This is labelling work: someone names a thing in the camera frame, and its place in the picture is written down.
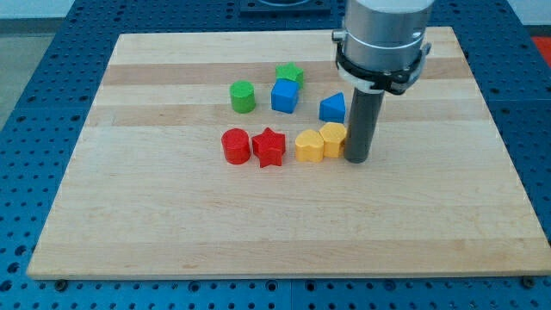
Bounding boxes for green star block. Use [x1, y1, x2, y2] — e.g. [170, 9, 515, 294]
[275, 62, 304, 90]

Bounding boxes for red star block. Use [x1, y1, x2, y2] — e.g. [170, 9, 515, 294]
[252, 127, 286, 168]

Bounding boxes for red cylinder block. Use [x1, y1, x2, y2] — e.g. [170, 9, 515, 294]
[221, 128, 251, 164]

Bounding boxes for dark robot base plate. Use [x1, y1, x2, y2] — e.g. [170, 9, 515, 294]
[238, 0, 331, 16]

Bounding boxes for green cylinder block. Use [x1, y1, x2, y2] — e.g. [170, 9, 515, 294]
[229, 80, 256, 114]

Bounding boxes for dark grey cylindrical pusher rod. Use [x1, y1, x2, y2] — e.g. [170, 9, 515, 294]
[344, 89, 384, 164]

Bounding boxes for blue cube block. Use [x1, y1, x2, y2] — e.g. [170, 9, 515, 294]
[270, 78, 300, 114]

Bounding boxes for yellow heart block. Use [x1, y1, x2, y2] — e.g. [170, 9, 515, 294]
[294, 129, 325, 163]

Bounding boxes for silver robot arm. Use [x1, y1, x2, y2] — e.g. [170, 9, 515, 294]
[331, 0, 434, 164]

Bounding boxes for blue triangle block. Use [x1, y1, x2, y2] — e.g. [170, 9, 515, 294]
[319, 92, 346, 123]

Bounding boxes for yellow hexagon block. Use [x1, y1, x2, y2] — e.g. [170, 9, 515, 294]
[319, 122, 347, 158]

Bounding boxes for black white tool mount ring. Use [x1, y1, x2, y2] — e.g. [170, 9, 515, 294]
[335, 43, 431, 96]

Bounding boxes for light wooden board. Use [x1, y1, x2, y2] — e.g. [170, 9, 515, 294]
[27, 27, 550, 280]

